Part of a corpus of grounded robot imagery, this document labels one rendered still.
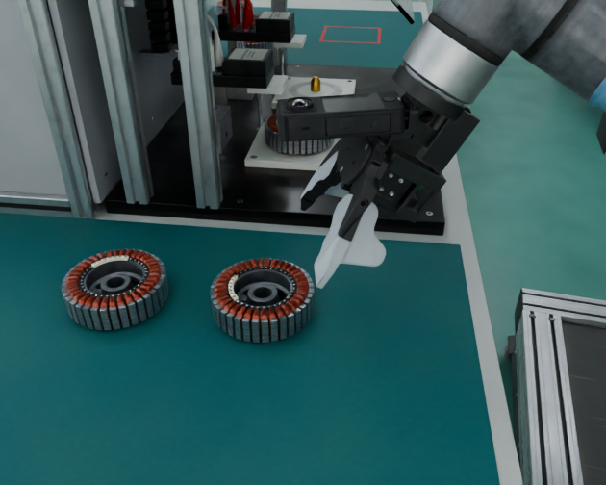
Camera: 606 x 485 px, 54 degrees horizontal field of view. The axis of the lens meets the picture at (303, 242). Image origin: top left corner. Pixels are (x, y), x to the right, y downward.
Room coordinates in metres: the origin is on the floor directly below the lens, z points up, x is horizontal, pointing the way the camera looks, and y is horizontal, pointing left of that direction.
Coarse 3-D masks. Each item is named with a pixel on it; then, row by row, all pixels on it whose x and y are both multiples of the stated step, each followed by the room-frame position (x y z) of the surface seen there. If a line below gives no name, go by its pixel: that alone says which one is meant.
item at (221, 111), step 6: (216, 108) 0.92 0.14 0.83; (222, 108) 0.92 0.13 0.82; (228, 108) 0.92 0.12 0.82; (216, 114) 0.90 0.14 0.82; (222, 114) 0.90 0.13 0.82; (228, 114) 0.92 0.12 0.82; (216, 120) 0.87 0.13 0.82; (222, 120) 0.88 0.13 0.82; (228, 120) 0.92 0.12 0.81; (216, 126) 0.86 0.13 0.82; (222, 126) 0.88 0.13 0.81; (228, 126) 0.91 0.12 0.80; (222, 132) 0.87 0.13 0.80; (228, 132) 0.91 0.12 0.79; (222, 138) 0.87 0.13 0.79; (228, 138) 0.91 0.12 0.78; (222, 144) 0.87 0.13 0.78; (222, 150) 0.87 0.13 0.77
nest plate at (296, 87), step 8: (288, 80) 1.18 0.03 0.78; (296, 80) 1.18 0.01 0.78; (304, 80) 1.18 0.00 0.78; (320, 80) 1.18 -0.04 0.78; (328, 80) 1.18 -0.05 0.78; (336, 80) 1.18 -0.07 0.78; (344, 80) 1.18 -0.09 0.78; (352, 80) 1.18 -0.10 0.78; (288, 88) 1.14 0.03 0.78; (296, 88) 1.14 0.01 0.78; (304, 88) 1.14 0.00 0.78; (320, 88) 1.14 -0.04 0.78; (328, 88) 1.14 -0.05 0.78; (336, 88) 1.14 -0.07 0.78; (344, 88) 1.14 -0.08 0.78; (352, 88) 1.14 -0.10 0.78; (280, 96) 1.09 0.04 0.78; (288, 96) 1.09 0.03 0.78; (296, 96) 1.09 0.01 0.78; (304, 96) 1.09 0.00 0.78; (312, 96) 1.09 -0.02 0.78; (272, 104) 1.06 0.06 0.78
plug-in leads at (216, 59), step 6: (210, 18) 0.91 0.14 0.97; (216, 30) 0.90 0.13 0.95; (216, 36) 0.90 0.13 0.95; (210, 42) 0.87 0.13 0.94; (216, 42) 0.89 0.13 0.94; (174, 48) 0.88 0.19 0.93; (210, 48) 0.87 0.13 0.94; (216, 48) 0.89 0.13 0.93; (216, 54) 0.89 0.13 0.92; (222, 54) 0.92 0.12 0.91; (174, 60) 0.88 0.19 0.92; (216, 60) 0.89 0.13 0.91; (222, 60) 0.91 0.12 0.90; (174, 66) 0.88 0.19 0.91; (180, 66) 0.88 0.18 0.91; (216, 66) 0.89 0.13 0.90; (222, 66) 0.90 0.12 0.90; (216, 72) 0.88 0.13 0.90
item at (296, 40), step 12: (264, 12) 1.16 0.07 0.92; (276, 12) 1.16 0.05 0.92; (288, 12) 1.16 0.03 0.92; (228, 24) 1.16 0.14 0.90; (264, 24) 1.10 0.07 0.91; (276, 24) 1.10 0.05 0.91; (288, 24) 1.10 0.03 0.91; (228, 36) 1.11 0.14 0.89; (240, 36) 1.10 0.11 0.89; (252, 36) 1.10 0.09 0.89; (264, 36) 1.10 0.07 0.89; (276, 36) 1.10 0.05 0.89; (288, 36) 1.09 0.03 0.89; (300, 36) 1.14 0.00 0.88
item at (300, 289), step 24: (240, 264) 0.54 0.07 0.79; (264, 264) 0.55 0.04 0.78; (288, 264) 0.54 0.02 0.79; (216, 288) 0.50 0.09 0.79; (240, 288) 0.52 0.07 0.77; (264, 288) 0.51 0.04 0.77; (288, 288) 0.52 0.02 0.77; (312, 288) 0.51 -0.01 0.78; (216, 312) 0.47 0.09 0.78; (240, 312) 0.46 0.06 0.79; (264, 312) 0.46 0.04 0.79; (288, 312) 0.46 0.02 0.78; (312, 312) 0.49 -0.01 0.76; (240, 336) 0.45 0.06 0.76; (264, 336) 0.45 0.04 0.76
